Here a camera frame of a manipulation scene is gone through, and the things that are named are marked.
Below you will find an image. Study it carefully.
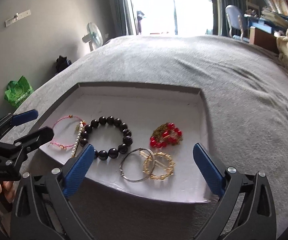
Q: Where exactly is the white wall hook rack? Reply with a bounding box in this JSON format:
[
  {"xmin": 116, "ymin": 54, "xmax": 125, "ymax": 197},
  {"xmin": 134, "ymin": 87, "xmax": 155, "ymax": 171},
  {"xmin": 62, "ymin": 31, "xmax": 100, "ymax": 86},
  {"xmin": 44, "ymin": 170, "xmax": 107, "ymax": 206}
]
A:
[{"xmin": 5, "ymin": 9, "xmax": 31, "ymax": 27}]

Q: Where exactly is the red bead bracelet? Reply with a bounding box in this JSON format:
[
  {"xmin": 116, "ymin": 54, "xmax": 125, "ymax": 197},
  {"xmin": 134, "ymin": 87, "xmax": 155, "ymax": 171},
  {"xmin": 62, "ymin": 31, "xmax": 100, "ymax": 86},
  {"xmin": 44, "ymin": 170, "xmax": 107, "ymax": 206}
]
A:
[{"xmin": 149, "ymin": 122, "xmax": 184, "ymax": 148}]

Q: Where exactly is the black bag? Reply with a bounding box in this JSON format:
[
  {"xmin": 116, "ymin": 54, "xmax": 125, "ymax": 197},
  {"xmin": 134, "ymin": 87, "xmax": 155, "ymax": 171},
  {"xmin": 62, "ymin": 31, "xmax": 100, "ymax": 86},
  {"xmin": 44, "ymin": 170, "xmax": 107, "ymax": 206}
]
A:
[{"xmin": 55, "ymin": 55, "xmax": 72, "ymax": 74}]

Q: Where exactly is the large black bead bracelet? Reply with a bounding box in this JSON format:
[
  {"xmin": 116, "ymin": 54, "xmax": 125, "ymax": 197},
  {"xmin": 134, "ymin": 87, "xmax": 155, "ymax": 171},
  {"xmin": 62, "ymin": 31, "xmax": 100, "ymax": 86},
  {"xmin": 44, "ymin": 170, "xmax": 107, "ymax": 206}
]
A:
[{"xmin": 80, "ymin": 116, "xmax": 134, "ymax": 161}]

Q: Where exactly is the blue and brown desk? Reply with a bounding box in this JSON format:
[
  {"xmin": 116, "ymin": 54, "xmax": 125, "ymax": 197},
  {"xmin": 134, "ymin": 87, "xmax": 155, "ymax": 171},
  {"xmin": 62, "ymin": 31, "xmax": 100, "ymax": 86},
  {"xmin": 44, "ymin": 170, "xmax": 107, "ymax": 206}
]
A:
[{"xmin": 244, "ymin": 15, "xmax": 288, "ymax": 53}]

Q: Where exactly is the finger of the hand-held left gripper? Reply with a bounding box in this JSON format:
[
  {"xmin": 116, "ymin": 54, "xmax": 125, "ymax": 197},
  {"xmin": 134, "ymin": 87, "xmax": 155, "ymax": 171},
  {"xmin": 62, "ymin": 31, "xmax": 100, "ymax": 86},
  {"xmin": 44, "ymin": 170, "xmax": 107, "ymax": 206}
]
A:
[
  {"xmin": 0, "ymin": 126, "xmax": 55, "ymax": 166},
  {"xmin": 0, "ymin": 109, "xmax": 39, "ymax": 142}
]

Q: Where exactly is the thin grey metal bangle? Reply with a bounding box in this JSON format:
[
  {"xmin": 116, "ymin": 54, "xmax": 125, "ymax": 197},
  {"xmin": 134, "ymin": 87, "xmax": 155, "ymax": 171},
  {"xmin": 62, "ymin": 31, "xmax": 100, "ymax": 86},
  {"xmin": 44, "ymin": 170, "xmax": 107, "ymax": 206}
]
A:
[{"xmin": 119, "ymin": 147, "xmax": 156, "ymax": 183}]

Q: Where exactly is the blue chair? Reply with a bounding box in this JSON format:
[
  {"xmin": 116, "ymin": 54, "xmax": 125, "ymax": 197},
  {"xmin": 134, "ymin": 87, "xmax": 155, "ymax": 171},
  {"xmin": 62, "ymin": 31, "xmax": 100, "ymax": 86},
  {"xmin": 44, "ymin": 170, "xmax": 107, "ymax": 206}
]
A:
[{"xmin": 225, "ymin": 4, "xmax": 247, "ymax": 39}]

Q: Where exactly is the glass sliding door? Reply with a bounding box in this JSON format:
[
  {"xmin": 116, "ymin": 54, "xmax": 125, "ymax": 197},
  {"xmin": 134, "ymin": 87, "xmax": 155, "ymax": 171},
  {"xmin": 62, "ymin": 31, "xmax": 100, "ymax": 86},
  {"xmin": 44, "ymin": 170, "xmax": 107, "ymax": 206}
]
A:
[{"xmin": 123, "ymin": 0, "xmax": 222, "ymax": 36}]

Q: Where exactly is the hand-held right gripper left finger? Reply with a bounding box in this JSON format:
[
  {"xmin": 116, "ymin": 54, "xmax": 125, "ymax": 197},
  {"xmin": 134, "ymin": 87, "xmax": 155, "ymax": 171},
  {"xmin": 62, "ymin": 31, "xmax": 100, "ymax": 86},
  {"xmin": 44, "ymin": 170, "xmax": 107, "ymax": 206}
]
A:
[{"xmin": 10, "ymin": 144, "xmax": 95, "ymax": 240}]

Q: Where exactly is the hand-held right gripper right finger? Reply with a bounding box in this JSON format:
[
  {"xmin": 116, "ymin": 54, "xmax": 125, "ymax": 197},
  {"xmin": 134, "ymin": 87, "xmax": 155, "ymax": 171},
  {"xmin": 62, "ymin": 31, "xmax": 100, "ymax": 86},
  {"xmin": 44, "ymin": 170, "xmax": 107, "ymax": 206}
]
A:
[{"xmin": 193, "ymin": 143, "xmax": 277, "ymax": 240}]

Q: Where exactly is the gold ring bracelet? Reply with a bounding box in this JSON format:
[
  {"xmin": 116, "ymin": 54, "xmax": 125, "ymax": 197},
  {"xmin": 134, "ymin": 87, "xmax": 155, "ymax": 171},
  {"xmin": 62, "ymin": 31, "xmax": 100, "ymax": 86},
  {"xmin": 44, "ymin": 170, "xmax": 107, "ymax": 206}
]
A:
[{"xmin": 139, "ymin": 150, "xmax": 177, "ymax": 181}]

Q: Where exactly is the green plastic bag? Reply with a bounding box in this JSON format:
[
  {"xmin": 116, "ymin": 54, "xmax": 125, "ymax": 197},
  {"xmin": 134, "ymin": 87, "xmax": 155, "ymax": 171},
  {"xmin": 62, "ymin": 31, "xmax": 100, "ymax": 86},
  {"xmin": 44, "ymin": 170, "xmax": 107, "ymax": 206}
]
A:
[{"xmin": 4, "ymin": 75, "xmax": 34, "ymax": 109}]

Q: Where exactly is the pink cord bracelet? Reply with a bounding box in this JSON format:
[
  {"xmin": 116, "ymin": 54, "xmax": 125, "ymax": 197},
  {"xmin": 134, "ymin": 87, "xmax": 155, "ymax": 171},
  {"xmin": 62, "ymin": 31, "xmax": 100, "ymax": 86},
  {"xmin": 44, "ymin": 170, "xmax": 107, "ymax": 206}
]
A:
[{"xmin": 49, "ymin": 115, "xmax": 85, "ymax": 151}]

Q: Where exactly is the white pearl strand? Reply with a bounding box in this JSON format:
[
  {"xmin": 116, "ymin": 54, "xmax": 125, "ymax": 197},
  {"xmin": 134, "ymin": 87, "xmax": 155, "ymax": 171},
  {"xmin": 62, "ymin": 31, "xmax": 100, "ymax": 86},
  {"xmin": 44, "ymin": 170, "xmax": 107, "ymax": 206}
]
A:
[{"xmin": 71, "ymin": 121, "xmax": 86, "ymax": 158}]

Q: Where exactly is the grey cardboard box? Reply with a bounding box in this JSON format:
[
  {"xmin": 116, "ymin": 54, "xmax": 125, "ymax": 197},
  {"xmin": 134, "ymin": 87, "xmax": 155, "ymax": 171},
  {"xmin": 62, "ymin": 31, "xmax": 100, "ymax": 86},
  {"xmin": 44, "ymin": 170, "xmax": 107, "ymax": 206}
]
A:
[{"xmin": 37, "ymin": 82, "xmax": 220, "ymax": 204}]

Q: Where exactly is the row of books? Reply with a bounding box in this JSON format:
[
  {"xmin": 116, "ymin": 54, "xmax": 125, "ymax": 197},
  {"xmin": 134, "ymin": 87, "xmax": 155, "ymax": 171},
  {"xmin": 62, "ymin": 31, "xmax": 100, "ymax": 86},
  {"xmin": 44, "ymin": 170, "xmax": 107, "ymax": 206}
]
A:
[{"xmin": 261, "ymin": 0, "xmax": 288, "ymax": 18}]

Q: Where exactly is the stack of papers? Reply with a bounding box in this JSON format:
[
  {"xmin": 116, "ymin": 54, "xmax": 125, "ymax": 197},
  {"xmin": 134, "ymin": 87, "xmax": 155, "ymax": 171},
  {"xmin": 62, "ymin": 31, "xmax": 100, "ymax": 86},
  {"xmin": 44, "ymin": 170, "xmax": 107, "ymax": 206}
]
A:
[{"xmin": 258, "ymin": 7, "xmax": 288, "ymax": 28}]

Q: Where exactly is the white standing fan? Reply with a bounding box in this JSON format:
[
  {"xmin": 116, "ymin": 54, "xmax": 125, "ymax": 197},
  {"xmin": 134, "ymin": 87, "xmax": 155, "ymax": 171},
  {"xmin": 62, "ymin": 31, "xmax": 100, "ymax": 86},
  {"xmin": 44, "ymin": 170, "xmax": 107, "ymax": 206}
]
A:
[{"xmin": 82, "ymin": 22, "xmax": 103, "ymax": 52}]

